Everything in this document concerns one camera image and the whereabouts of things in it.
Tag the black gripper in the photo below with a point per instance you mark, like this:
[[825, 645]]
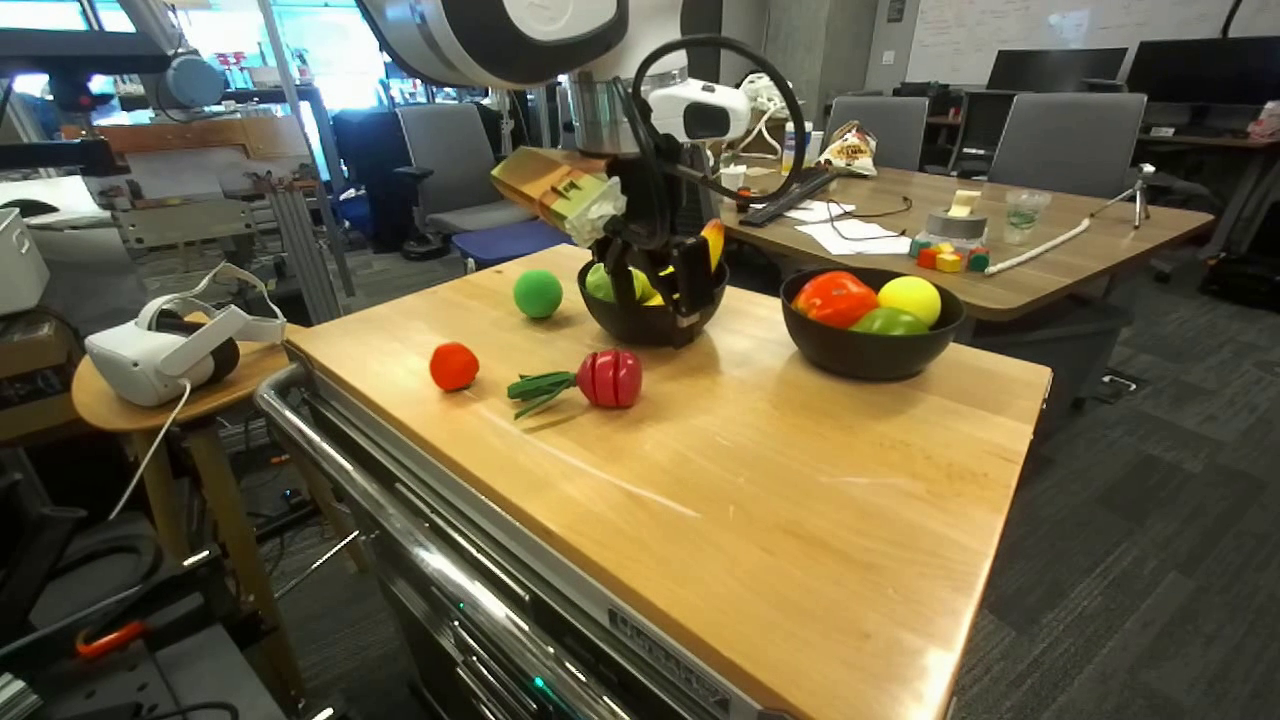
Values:
[[662, 225]]

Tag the dark green ball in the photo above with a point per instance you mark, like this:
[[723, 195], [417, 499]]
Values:
[[536, 292]]

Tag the red radish with greens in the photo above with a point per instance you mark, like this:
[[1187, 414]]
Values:
[[604, 383]]

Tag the large yellow ball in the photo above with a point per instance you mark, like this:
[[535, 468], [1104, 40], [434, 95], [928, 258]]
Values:
[[915, 292]]

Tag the light green dimpled ball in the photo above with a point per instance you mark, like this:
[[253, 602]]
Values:
[[602, 285]]

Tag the yellow banana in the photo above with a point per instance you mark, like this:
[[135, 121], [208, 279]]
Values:
[[713, 233]]

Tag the green pear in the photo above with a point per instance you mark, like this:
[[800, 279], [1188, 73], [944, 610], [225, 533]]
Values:
[[889, 322]]

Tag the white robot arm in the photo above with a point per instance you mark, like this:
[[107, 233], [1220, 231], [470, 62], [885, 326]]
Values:
[[586, 51]]

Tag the near black bowl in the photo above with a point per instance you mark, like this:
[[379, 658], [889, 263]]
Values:
[[648, 326]]

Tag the black bowl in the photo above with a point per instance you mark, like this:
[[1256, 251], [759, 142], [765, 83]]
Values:
[[648, 326], [865, 356]]

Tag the white papers on desk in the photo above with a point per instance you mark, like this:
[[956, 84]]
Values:
[[856, 236]]

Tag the far black bowl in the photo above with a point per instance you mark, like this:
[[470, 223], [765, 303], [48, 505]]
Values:
[[865, 356]]

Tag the small red tomato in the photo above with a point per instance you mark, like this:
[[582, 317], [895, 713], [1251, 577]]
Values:
[[455, 367]]

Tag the grey office chair left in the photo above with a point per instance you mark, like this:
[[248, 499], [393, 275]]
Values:
[[455, 173]]

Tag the grey office chair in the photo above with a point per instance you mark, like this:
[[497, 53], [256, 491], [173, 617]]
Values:
[[1068, 142], [455, 173]]

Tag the coloured toy blocks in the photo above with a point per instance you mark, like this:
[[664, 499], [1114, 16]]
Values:
[[949, 258]]

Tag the clear plastic container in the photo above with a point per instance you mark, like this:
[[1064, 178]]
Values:
[[967, 216]]

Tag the wooden office desk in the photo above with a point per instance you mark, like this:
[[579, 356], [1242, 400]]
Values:
[[1002, 251]]

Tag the black computer monitor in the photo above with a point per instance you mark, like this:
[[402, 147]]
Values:
[[1053, 68]]

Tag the grey office chair right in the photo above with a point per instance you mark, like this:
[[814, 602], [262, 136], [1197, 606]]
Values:
[[1068, 142]]

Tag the white VR headset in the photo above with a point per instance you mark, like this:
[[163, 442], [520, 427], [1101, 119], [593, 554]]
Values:
[[180, 342]]

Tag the round wooden stool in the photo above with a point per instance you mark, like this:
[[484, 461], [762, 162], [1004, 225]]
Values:
[[189, 416]]

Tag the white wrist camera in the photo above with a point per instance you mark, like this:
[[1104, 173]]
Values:
[[703, 111]]

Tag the metal cart handle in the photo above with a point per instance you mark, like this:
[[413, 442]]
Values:
[[502, 658]]

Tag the orange handled clamp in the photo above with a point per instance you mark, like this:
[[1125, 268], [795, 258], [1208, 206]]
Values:
[[111, 641]]

